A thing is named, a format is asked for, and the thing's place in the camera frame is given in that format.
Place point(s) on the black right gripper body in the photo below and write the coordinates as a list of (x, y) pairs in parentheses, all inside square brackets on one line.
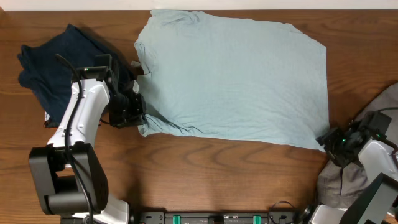
[(338, 148)]

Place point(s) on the light blue t-shirt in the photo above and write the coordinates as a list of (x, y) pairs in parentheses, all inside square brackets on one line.
[(235, 79)]

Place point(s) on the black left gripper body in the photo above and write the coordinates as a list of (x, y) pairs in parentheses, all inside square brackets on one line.
[(138, 109)]

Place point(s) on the folded navy blue garment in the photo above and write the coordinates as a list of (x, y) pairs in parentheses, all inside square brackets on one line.
[(49, 80)]

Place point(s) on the grey garment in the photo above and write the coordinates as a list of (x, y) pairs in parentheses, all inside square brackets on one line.
[(339, 187)]

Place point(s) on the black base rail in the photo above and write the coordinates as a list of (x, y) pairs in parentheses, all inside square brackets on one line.
[(282, 212)]

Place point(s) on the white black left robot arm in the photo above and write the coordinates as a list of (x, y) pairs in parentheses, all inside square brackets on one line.
[(68, 177)]

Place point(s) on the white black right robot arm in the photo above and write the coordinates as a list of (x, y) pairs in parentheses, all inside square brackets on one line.
[(369, 146)]

